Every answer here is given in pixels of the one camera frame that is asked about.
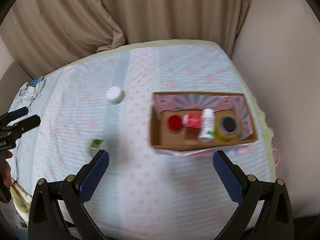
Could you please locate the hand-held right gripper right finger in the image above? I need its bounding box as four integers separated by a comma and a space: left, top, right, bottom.
212, 150, 294, 240

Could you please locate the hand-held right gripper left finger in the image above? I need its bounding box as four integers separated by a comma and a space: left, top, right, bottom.
28, 149, 110, 240

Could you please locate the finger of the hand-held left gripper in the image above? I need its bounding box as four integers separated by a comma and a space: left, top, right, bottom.
11, 115, 41, 137
0, 106, 29, 126

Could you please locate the green label jar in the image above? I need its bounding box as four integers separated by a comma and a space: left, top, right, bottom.
87, 139, 107, 157

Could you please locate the small black jar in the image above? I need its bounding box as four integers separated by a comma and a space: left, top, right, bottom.
222, 118, 237, 132

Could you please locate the white pill bottle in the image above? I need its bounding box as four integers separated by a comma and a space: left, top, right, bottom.
197, 108, 215, 142

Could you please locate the pink printed cardboard box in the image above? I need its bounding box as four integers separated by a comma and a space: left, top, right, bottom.
149, 92, 258, 157

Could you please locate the small red box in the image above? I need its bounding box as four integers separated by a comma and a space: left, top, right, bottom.
182, 113, 202, 130

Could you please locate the red round lid container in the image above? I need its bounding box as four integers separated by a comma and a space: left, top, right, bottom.
167, 114, 183, 131

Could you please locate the person's left hand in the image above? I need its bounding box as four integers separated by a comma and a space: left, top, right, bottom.
2, 151, 13, 190

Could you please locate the crumpled light blue cloth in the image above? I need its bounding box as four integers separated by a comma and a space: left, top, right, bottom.
19, 79, 47, 103

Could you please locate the beige padded headboard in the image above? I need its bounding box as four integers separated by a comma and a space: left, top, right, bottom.
0, 60, 34, 117

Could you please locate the floral cloth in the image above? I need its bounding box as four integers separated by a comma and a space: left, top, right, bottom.
10, 181, 33, 228

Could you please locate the white lid jar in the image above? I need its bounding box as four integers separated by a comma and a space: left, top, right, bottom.
106, 86, 125, 105

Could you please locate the pink string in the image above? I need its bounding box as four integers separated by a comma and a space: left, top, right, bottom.
271, 147, 279, 168

